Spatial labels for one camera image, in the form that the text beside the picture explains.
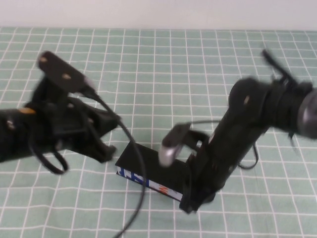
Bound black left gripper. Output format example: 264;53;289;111
32;76;120;164

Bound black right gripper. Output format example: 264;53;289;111
179;133;251;214

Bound black glasses case box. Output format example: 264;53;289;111
115;143;184;200

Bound green white checkered tablecloth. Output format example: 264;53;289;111
0;26;317;238

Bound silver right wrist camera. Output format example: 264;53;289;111
159;142;184;167

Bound thin black gripper cable loop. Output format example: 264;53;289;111
29;138;69;176
237;145;259;170

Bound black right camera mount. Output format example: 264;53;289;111
162;123;209;154

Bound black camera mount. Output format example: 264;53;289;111
36;51;87;93
162;123;209;154

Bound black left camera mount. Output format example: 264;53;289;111
36;51;87;93

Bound black arm cable harness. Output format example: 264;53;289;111
262;49;312;87

